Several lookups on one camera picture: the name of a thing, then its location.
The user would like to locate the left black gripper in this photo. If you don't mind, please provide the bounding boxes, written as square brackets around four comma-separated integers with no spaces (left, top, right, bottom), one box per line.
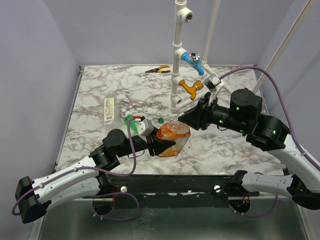
[117,126,176,158]

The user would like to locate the orange label tea bottle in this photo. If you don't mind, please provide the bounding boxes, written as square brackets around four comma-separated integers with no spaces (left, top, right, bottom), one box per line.
[156,122,191,158]

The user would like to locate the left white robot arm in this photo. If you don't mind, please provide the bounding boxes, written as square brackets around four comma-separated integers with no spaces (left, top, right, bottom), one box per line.
[11,129,175,224]

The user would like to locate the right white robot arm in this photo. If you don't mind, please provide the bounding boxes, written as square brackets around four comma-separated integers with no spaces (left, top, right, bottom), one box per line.
[178,88,320,210]

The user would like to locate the green plastic bottle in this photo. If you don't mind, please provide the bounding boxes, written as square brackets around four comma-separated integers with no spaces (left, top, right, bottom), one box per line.
[124,115,138,134]

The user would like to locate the clear square water bottle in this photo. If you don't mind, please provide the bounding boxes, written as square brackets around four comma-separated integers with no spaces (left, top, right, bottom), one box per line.
[103,92,120,125]

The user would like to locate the brass yellow faucet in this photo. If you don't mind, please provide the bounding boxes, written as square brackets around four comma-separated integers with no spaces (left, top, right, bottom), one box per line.
[179,79,204,101]

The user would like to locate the blue plastic faucet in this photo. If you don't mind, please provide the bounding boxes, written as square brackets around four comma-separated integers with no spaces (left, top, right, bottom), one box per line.
[181,51,205,76]

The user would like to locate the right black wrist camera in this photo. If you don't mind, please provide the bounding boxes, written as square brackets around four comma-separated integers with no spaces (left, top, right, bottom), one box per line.
[203,73,263,123]

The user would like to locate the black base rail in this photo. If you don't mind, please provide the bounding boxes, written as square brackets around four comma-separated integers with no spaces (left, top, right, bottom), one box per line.
[49,172,273,210]

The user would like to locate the yellow handled pliers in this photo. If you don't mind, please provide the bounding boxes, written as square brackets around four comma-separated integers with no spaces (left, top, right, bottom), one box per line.
[145,64,171,74]

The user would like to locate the white PVC pipe frame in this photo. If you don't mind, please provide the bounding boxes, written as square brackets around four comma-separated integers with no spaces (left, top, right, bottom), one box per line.
[170,0,316,113]

